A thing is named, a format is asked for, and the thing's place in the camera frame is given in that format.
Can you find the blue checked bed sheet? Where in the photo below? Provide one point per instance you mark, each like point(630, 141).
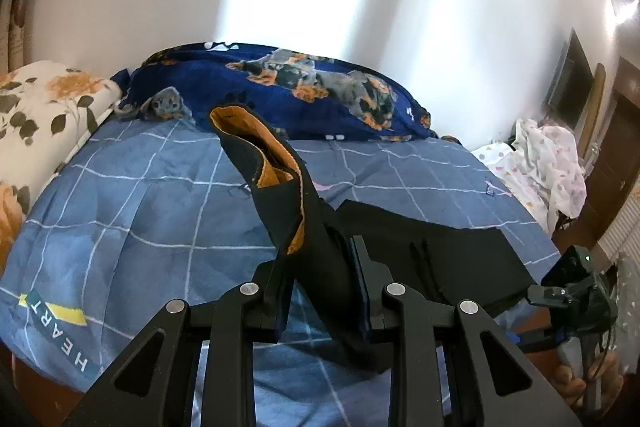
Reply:
point(125, 217)

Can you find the dark framed wall screen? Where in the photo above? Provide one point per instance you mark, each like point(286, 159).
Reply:
point(575, 82)

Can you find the navy dog print blanket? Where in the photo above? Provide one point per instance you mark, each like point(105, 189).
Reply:
point(200, 77)

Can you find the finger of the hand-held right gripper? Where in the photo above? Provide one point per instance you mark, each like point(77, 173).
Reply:
point(547, 294)
point(535, 341)

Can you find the white dotted cloth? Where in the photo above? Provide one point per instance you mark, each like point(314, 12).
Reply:
point(545, 167)

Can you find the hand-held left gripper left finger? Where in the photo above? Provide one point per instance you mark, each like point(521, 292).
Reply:
point(270, 297)

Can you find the beige patterned curtain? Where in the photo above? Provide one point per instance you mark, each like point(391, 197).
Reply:
point(12, 37)

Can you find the black pants with orange lining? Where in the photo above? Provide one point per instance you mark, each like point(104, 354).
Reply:
point(325, 282)

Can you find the person's right hand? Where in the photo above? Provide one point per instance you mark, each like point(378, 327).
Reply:
point(570, 382)

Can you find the brown wooden door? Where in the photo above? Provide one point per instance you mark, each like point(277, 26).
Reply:
point(617, 157)

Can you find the light wooden board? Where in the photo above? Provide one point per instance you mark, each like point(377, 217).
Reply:
point(595, 102)

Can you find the white floral pillow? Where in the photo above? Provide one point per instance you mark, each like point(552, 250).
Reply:
point(45, 127)

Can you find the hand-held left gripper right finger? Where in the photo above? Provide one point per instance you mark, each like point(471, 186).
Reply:
point(372, 297)

